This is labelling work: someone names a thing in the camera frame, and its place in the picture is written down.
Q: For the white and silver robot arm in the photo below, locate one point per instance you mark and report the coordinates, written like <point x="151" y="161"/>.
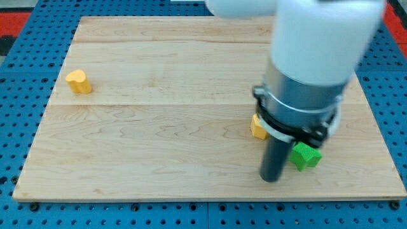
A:
<point x="314" y="49"/>

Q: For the wooden board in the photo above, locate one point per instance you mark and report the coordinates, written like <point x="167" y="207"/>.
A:
<point x="168" y="120"/>

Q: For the yellow hexagonal block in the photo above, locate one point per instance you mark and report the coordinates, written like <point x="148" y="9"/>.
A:
<point x="257" y="129"/>

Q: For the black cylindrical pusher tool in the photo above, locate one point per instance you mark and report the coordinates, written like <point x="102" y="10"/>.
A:
<point x="274" y="159"/>

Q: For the green block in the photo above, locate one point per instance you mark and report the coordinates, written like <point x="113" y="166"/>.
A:
<point x="303" y="156"/>

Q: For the yellow heart-shaped block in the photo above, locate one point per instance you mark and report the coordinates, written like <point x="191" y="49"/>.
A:
<point x="78" y="82"/>

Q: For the blue perforated table frame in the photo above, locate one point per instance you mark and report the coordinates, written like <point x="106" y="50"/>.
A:
<point x="28" y="74"/>

